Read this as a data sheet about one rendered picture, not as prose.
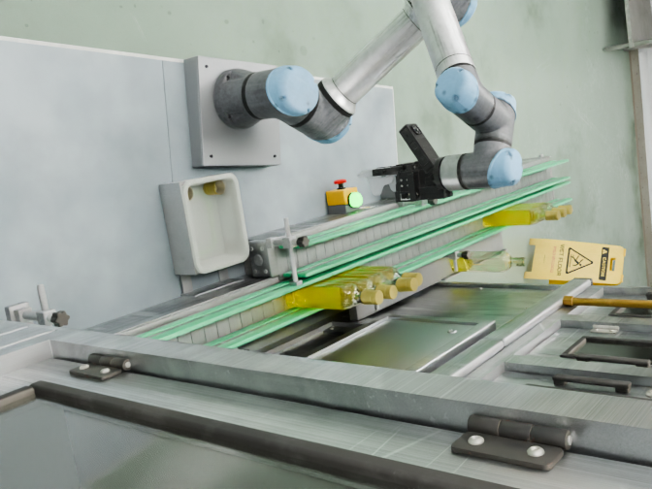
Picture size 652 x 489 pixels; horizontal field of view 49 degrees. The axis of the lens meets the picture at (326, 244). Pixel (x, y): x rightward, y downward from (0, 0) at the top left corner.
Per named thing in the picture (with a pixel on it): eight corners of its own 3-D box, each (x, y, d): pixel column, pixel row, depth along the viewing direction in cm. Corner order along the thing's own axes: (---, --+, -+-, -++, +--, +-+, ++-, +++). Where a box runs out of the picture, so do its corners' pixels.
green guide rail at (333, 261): (283, 277, 181) (306, 277, 176) (282, 273, 181) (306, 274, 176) (552, 179, 312) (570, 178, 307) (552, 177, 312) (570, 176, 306)
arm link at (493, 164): (527, 152, 142) (522, 192, 140) (477, 157, 149) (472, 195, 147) (509, 137, 136) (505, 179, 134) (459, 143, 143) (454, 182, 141)
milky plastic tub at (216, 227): (176, 276, 172) (199, 276, 166) (158, 183, 168) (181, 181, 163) (228, 259, 185) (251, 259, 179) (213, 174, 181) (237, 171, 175)
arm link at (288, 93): (250, 61, 171) (290, 53, 162) (288, 85, 180) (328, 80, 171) (239, 108, 168) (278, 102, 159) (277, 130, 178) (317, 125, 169)
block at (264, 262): (250, 277, 182) (270, 278, 178) (244, 242, 181) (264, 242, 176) (260, 275, 185) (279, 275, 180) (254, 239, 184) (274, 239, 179)
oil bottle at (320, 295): (286, 307, 183) (350, 310, 169) (282, 285, 182) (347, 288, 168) (300, 301, 187) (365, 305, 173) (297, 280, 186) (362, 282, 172)
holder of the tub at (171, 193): (179, 296, 173) (199, 297, 168) (158, 184, 169) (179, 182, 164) (230, 278, 186) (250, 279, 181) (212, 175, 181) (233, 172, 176)
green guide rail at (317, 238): (278, 248, 180) (302, 248, 175) (277, 244, 180) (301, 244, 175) (550, 163, 311) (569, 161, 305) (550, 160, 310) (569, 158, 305)
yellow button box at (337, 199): (327, 213, 216) (346, 212, 211) (323, 189, 215) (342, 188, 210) (342, 210, 221) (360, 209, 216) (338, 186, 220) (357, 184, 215)
